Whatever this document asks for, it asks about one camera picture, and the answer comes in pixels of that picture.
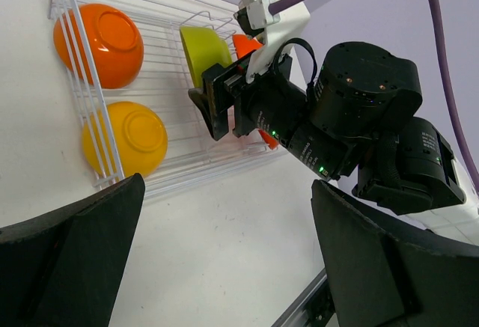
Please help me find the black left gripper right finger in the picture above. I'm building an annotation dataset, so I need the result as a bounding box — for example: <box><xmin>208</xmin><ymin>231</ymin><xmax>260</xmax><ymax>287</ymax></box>
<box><xmin>311</xmin><ymin>180</ymin><xmax>478</xmax><ymax>326</ymax></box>

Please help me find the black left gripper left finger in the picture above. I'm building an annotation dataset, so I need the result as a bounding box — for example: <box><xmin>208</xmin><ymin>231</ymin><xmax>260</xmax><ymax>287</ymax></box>
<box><xmin>1</xmin><ymin>174</ymin><xmax>145</xmax><ymax>326</ymax></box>

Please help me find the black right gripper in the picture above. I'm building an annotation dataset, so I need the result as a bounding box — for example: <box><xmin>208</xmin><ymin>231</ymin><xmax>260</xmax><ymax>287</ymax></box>
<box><xmin>188</xmin><ymin>55</ymin><xmax>337</xmax><ymax>180</ymax></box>

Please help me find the green bowl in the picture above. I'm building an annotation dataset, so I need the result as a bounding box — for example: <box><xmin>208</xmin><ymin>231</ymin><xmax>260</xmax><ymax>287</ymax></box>
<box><xmin>180</xmin><ymin>25</ymin><xmax>233</xmax><ymax>88</ymax></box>

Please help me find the white bowl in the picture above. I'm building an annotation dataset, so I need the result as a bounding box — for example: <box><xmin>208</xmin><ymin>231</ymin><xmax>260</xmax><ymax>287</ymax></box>
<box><xmin>53</xmin><ymin>4</ymin><xmax>144</xmax><ymax>89</ymax></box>

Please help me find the orange bowl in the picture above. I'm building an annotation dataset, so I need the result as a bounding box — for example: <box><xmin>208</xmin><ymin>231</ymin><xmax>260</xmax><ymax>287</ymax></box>
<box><xmin>232</xmin><ymin>34</ymin><xmax>262</xmax><ymax>59</ymax></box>

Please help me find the orange bowl carried to rack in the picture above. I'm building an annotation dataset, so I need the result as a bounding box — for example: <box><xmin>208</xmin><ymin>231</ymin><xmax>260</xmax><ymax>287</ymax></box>
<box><xmin>258</xmin><ymin>129</ymin><xmax>279</xmax><ymax>150</ymax></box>

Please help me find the aluminium table edge rail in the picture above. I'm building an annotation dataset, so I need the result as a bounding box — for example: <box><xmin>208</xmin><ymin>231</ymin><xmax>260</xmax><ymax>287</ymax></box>
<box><xmin>272</xmin><ymin>269</ymin><xmax>335</xmax><ymax>327</ymax></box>

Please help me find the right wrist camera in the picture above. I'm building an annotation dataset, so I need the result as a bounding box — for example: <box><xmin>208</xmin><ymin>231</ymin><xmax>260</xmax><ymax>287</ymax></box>
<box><xmin>234</xmin><ymin>0</ymin><xmax>310</xmax><ymax>83</ymax></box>

